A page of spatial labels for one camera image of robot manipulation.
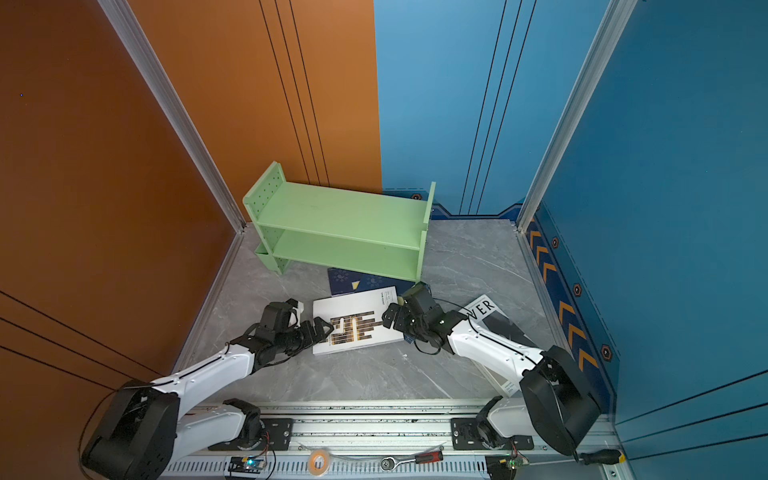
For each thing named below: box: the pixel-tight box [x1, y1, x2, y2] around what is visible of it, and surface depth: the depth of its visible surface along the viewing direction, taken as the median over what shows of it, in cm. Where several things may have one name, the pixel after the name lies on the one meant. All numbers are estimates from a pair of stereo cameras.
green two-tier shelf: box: [243, 161, 436, 282], surface depth 92 cm
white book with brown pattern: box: [312, 286, 405, 355], surface depth 91 cm
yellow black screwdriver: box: [579, 449, 626, 465], surface depth 70 cm
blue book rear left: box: [328, 268, 415, 297], surface depth 102 cm
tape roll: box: [308, 450, 330, 477], surface depth 71 cm
